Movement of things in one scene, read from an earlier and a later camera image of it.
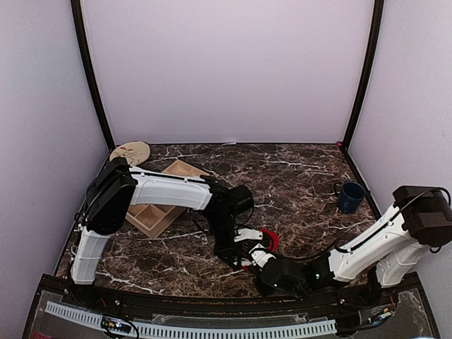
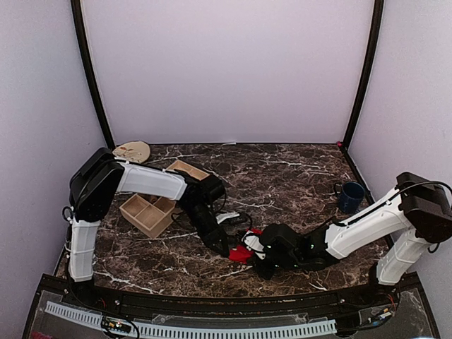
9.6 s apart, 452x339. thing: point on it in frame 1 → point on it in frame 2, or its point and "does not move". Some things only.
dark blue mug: x=350 y=194 does not move
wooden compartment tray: x=152 y=219 does not move
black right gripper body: x=299 y=292 → x=268 y=272
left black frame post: x=77 y=20 does not move
